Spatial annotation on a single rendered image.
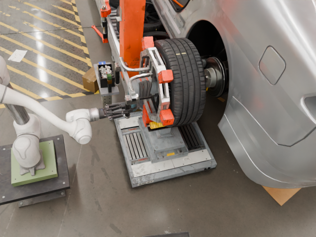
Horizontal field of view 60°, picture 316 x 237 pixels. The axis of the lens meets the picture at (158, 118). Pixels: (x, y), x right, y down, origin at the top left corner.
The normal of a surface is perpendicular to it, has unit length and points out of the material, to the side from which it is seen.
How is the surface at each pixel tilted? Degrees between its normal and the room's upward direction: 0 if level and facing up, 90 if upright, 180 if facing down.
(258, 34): 90
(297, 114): 90
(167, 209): 0
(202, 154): 0
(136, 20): 90
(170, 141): 0
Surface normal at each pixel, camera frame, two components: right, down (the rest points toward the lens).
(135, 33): 0.30, 0.76
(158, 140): 0.11, -0.62
